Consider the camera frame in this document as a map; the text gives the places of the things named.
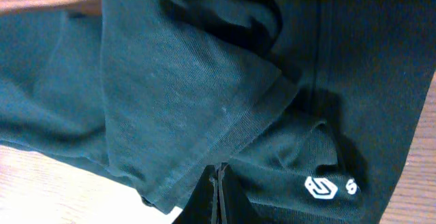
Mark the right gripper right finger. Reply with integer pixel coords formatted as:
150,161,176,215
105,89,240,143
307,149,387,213
218,163,267,224

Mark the black t-shirt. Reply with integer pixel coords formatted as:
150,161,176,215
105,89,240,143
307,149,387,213
1,0,435,223

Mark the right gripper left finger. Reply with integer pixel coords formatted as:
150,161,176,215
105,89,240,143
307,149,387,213
173,165,218,224

